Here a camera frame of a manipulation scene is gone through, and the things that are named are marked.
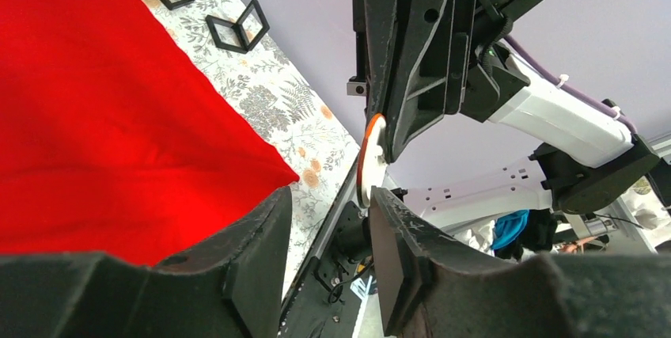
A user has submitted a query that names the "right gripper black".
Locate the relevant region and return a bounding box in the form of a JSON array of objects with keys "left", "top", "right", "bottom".
[{"left": 352, "top": 0, "right": 543, "bottom": 163}]

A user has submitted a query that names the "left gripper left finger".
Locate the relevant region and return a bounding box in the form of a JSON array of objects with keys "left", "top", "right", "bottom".
[{"left": 1, "top": 187, "right": 292, "bottom": 337}]

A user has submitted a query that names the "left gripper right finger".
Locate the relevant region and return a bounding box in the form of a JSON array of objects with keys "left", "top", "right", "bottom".
[{"left": 369, "top": 188, "right": 670, "bottom": 337}]

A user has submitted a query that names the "round orange white brooch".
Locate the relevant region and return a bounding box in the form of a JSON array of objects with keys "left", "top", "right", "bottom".
[{"left": 356, "top": 113, "right": 389, "bottom": 208}]

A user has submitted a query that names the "red shirt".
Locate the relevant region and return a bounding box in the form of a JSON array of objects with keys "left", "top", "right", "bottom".
[{"left": 1, "top": 0, "right": 298, "bottom": 265}]

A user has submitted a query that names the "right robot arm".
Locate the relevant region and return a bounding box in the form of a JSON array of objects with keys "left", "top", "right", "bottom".
[{"left": 348, "top": 0, "right": 660, "bottom": 228}]

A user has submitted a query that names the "floral table mat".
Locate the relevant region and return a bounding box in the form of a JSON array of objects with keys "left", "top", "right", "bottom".
[{"left": 143, "top": 0, "right": 358, "bottom": 286}]

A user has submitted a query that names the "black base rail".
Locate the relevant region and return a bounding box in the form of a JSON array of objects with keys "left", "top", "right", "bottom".
[{"left": 277, "top": 161, "right": 373, "bottom": 338}]

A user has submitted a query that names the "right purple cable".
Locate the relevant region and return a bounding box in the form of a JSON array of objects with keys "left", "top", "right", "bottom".
[{"left": 502, "top": 33, "right": 641, "bottom": 135}]

